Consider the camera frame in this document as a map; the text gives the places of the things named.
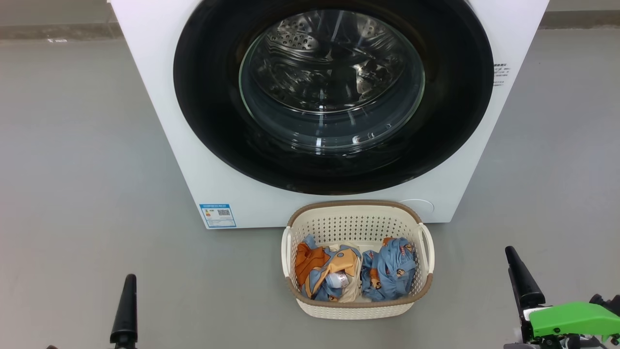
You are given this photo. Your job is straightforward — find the white front-load washing machine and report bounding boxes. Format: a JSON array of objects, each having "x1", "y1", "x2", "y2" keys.
[{"x1": 110, "y1": 0, "x2": 550, "y2": 229}]

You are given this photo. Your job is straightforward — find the round white filter cover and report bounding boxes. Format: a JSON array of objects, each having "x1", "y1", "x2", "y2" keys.
[{"x1": 398, "y1": 199, "x2": 435, "y2": 216}]

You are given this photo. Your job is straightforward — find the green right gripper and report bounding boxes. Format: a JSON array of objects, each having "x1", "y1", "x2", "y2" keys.
[{"x1": 504, "y1": 246, "x2": 620, "y2": 349}]

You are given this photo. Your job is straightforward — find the orange blue cream garment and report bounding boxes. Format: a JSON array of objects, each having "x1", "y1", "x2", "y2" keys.
[{"x1": 294, "y1": 235, "x2": 363, "y2": 303}]

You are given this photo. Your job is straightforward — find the steel washing machine drum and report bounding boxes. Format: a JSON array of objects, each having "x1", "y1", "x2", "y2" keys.
[{"x1": 249, "y1": 10, "x2": 417, "y2": 117}]

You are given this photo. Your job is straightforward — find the cream plastic laundry basket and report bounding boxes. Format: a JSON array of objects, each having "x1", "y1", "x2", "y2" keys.
[{"x1": 281, "y1": 200, "x2": 435, "y2": 320}]

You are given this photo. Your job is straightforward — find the blue denim garment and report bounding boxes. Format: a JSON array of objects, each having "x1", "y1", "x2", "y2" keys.
[{"x1": 361, "y1": 237, "x2": 417, "y2": 302}]

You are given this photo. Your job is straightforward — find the blue energy label sticker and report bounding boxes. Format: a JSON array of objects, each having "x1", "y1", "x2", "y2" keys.
[{"x1": 199, "y1": 204, "x2": 237, "y2": 229}]

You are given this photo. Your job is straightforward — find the black round glass washer door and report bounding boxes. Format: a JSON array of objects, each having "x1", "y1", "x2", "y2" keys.
[{"x1": 173, "y1": 0, "x2": 495, "y2": 196}]

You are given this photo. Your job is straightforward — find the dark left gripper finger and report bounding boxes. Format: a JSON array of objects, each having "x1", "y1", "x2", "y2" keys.
[{"x1": 110, "y1": 274, "x2": 139, "y2": 349}]

